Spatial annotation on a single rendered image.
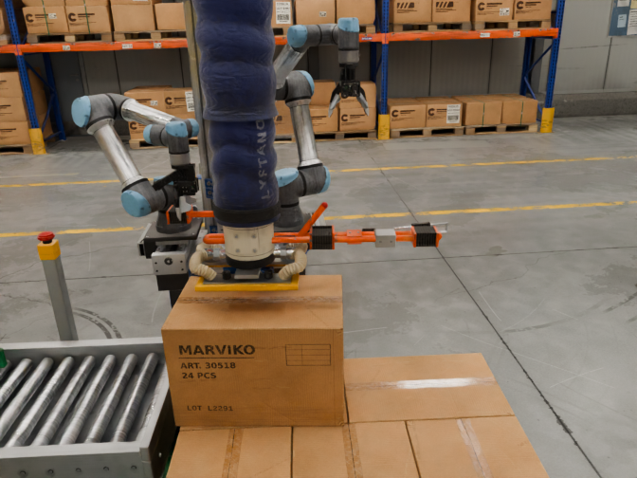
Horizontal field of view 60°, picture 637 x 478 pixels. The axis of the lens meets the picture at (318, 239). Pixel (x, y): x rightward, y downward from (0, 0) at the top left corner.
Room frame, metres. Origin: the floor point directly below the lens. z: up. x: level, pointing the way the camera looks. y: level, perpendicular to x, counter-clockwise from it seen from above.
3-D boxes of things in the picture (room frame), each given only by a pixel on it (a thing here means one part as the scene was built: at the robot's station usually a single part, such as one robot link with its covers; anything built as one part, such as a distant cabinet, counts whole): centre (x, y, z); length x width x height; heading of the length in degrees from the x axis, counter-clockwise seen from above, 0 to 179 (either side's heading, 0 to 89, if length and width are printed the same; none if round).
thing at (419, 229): (1.76, -0.36, 1.18); 0.08 x 0.07 x 0.05; 89
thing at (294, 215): (2.32, 0.14, 1.09); 0.15 x 0.15 x 0.10
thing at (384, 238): (1.77, -0.23, 1.17); 0.07 x 0.07 x 0.04; 89
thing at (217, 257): (1.77, 0.24, 1.12); 0.34 x 0.25 x 0.06; 89
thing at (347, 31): (2.13, -0.13, 1.82); 0.09 x 0.08 x 0.11; 30
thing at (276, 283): (1.68, 0.24, 1.08); 0.34 x 0.10 x 0.05; 89
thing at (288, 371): (1.77, 0.22, 0.74); 0.60 x 0.40 x 0.40; 88
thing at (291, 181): (2.32, 0.13, 1.20); 0.13 x 0.12 x 0.14; 120
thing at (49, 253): (2.25, 1.18, 0.50); 0.07 x 0.07 x 1.00; 2
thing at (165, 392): (1.77, 0.59, 0.58); 0.70 x 0.03 x 0.06; 2
